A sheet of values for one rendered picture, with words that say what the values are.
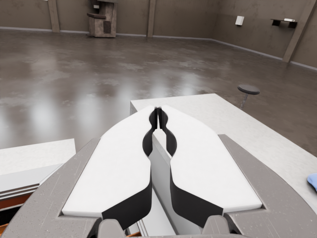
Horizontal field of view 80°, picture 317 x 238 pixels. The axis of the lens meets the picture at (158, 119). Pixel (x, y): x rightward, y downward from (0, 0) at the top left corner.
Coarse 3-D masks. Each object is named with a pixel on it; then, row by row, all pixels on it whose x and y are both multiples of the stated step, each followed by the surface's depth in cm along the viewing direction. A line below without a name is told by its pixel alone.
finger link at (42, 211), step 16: (96, 144) 9; (80, 160) 8; (64, 176) 7; (48, 192) 6; (64, 192) 6; (32, 208) 6; (48, 208) 6; (16, 224) 6; (32, 224) 6; (48, 224) 6; (64, 224) 6; (80, 224) 6; (96, 224) 6
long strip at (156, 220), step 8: (152, 192) 79; (152, 200) 76; (152, 208) 73; (160, 208) 73; (152, 216) 70; (160, 216) 71; (144, 224) 67; (152, 224) 68; (160, 224) 68; (168, 224) 68; (152, 232) 65; (160, 232) 66; (168, 232) 66
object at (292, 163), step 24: (192, 96) 121; (216, 96) 126; (216, 120) 97; (240, 120) 101; (240, 144) 81; (264, 144) 84; (288, 144) 86; (288, 168) 72; (312, 168) 73; (312, 192) 63
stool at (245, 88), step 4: (240, 88) 283; (244, 88) 281; (248, 88) 283; (252, 88) 285; (256, 88) 288; (244, 92) 278; (248, 92) 274; (252, 92) 274; (256, 92) 275; (244, 96) 293; (244, 100) 294; (240, 108) 303
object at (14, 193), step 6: (30, 186) 76; (36, 186) 77; (0, 192) 72; (6, 192) 73; (12, 192) 73; (18, 192) 74; (24, 192) 75; (30, 192) 76; (0, 198) 72; (6, 198) 73; (138, 222) 70; (144, 228) 67; (144, 234) 66
